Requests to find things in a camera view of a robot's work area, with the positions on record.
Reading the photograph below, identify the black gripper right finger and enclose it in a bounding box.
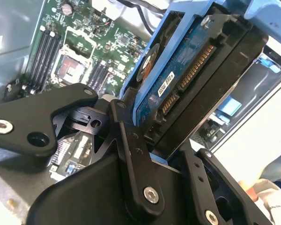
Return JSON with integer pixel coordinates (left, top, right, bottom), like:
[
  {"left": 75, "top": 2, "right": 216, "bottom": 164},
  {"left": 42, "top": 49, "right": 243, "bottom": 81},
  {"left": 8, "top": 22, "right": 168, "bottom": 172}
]
[{"left": 177, "top": 142, "right": 272, "bottom": 225}]

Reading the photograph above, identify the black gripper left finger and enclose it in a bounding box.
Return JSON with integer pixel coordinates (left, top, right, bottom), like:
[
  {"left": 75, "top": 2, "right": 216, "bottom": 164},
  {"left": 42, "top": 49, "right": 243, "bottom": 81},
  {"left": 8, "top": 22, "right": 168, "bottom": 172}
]
[{"left": 0, "top": 83, "right": 165, "bottom": 216}]

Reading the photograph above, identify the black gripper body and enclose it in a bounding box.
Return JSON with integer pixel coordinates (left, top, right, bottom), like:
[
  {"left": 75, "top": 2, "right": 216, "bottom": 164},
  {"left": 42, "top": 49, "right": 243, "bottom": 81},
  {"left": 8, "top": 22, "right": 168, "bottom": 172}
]
[{"left": 25, "top": 152, "right": 199, "bottom": 225}]

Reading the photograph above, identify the hard disk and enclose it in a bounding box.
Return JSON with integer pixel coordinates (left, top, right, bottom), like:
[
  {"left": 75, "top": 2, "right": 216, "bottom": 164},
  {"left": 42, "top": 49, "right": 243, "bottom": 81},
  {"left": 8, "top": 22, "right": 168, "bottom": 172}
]
[{"left": 118, "top": 0, "right": 281, "bottom": 166}]

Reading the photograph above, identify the person's hand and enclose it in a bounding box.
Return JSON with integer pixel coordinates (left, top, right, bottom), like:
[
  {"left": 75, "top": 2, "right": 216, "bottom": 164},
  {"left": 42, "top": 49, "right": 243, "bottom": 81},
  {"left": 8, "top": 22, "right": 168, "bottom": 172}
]
[{"left": 238, "top": 179, "right": 259, "bottom": 203}]

